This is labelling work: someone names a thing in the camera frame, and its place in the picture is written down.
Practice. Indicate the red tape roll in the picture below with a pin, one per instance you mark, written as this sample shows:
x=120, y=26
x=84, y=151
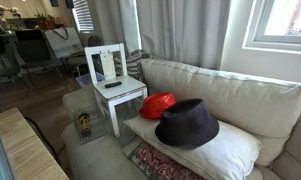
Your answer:
x=155, y=105

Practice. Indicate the black felt hat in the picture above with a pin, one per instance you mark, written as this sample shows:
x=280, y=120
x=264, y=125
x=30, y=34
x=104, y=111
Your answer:
x=186, y=123

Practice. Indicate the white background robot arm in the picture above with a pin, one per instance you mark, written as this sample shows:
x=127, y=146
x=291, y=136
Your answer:
x=0, y=8

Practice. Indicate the small white wooden chair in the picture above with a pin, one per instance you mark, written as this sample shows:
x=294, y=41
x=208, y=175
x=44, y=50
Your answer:
x=123, y=89

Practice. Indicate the grey white patterned blanket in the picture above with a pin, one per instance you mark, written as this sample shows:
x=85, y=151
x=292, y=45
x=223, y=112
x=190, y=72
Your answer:
x=135, y=63

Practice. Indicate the black remote control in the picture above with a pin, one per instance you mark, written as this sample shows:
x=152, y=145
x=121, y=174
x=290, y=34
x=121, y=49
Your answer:
x=113, y=84

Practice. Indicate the clear plastic box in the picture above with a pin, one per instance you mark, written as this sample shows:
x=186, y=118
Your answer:
x=97, y=126

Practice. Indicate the blue plastic bin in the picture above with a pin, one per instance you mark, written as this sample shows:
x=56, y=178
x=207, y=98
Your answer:
x=85, y=80

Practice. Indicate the white curtain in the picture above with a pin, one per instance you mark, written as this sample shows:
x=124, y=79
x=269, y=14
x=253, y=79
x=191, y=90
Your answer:
x=183, y=30

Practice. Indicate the red patterned cushion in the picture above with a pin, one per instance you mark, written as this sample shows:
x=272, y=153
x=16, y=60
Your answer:
x=156, y=165

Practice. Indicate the beige fabric sofa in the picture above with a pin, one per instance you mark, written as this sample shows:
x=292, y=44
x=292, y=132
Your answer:
x=240, y=96

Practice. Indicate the white tote bag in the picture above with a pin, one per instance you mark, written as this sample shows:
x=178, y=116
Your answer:
x=63, y=43

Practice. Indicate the white window blinds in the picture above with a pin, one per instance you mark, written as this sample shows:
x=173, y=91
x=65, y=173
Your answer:
x=83, y=15

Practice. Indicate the white beige pillow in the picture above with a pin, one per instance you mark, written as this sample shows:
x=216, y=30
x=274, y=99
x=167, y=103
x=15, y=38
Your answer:
x=230, y=153

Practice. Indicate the potted plant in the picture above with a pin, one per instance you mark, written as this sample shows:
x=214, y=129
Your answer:
x=46, y=21

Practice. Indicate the light wooden table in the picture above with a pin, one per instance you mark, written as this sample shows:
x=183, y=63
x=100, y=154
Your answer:
x=23, y=146

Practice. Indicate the white window frame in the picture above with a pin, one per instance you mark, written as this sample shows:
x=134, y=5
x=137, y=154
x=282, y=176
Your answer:
x=256, y=43

